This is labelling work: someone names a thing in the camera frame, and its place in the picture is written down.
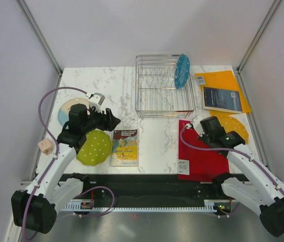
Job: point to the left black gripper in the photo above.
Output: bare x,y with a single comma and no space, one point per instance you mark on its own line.
109,122

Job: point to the paperback book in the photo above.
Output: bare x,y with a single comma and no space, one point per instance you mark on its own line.
125,149

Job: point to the green polka dot plate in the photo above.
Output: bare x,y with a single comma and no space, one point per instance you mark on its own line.
96,149

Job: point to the wire dish rack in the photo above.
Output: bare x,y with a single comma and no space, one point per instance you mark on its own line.
156,94

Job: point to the blue polka dot plate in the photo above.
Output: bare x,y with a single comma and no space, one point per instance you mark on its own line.
182,71

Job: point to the yellow polka dot plate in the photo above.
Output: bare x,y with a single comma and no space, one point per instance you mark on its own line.
232,124

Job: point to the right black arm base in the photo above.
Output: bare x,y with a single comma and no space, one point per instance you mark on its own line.
209,191

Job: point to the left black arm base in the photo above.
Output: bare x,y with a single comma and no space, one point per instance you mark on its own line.
93,191

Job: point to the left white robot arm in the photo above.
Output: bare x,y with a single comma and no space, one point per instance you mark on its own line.
36,208

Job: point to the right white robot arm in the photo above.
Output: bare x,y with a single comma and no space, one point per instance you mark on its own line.
265,195

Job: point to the cream and blue plate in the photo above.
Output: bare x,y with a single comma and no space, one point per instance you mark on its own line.
65,108

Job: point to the pink cube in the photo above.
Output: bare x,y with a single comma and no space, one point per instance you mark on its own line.
46,146

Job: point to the red folder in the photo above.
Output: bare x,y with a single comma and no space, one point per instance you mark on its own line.
199,166

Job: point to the dark blue book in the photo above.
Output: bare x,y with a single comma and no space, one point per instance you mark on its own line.
221,100

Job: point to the orange folder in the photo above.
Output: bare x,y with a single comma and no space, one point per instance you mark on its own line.
224,80

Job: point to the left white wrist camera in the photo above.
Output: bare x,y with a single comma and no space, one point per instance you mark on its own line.
95,102

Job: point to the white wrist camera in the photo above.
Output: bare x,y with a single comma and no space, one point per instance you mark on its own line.
95,102
195,125

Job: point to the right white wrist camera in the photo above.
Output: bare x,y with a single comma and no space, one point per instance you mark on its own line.
195,125

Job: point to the white cable duct right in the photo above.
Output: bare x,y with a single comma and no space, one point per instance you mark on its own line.
225,206

